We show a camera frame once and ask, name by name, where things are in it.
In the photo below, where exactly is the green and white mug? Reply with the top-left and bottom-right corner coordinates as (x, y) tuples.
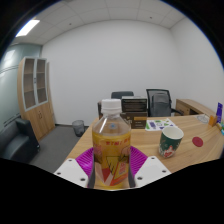
(158, 126), (185, 159)

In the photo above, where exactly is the brown and tan box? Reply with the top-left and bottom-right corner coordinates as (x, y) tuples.
(120, 111), (149, 130)

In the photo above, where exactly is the rectangular ceiling light panel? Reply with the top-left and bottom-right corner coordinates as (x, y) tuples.
(15, 19), (41, 38)

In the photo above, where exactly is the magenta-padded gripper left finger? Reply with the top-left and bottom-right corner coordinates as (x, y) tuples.
(53, 147), (96, 189)

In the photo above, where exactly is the black padded office chair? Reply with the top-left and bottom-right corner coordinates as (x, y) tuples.
(110, 90), (135, 100)

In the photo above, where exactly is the black mesh office chair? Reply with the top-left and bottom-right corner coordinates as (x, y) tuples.
(145, 88), (184, 118)

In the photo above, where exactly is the yellow-labelled drink bottle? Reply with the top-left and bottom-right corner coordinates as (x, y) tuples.
(91, 98), (133, 191)

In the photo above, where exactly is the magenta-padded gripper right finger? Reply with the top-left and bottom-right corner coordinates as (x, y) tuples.
(129, 145), (172, 188)

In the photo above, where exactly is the purple upright box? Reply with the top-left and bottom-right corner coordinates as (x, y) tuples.
(215, 102), (224, 124)

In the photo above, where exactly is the flat round red coaster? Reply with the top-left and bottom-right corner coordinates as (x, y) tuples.
(191, 136), (204, 148)

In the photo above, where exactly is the grey round disc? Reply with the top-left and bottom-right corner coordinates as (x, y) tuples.
(196, 114), (211, 124)

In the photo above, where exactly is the small dark brown box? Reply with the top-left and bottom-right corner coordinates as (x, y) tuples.
(97, 100), (104, 120)

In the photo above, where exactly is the wooden glass-door cabinet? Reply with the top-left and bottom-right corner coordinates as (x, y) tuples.
(17, 56), (56, 142)

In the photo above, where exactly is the grey mesh waste bin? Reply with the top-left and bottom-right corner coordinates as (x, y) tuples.
(71, 119), (85, 138)

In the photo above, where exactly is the wooden side desk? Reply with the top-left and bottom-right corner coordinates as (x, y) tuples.
(175, 98), (216, 118)

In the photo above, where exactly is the white printed sticker sheet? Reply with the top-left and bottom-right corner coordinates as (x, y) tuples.
(145, 117), (178, 132)

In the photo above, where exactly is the black printed box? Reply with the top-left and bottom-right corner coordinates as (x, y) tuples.
(121, 95), (148, 114)

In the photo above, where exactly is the black leather sofa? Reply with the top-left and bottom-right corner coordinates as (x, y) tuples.
(0, 117), (41, 164)

